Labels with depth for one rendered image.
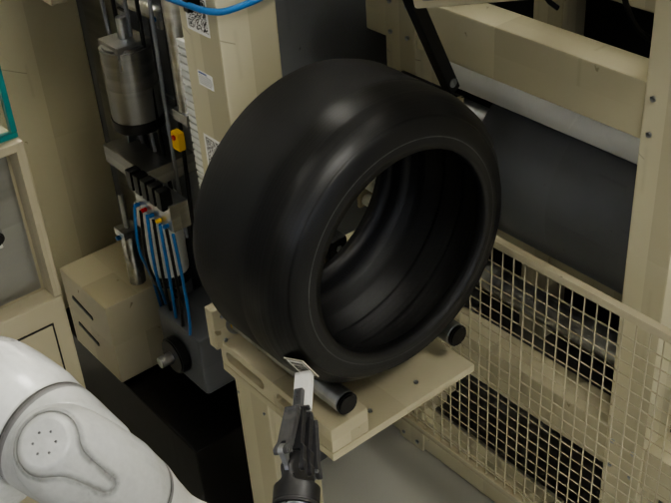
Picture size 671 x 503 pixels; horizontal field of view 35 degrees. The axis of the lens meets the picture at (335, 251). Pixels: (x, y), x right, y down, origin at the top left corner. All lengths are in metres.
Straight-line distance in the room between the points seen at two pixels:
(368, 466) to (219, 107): 1.41
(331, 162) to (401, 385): 0.61
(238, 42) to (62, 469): 1.02
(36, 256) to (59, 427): 1.22
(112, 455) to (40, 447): 0.07
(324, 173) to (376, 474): 1.54
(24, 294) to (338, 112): 0.92
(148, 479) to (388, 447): 1.99
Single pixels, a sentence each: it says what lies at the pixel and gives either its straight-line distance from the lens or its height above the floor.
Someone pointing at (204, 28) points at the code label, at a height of 1.49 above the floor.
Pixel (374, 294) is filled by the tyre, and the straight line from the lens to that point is 2.16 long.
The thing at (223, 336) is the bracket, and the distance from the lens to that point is 2.16.
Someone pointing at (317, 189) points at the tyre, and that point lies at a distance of 1.66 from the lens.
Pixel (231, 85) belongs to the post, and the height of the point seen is 1.39.
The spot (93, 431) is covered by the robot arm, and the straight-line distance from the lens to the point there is 1.14.
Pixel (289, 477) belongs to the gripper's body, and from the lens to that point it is 1.70.
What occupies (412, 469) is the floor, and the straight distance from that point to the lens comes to 3.08.
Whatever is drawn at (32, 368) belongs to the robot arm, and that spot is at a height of 1.46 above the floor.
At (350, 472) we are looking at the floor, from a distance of 3.08.
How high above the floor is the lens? 2.22
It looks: 34 degrees down
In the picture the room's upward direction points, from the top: 4 degrees counter-clockwise
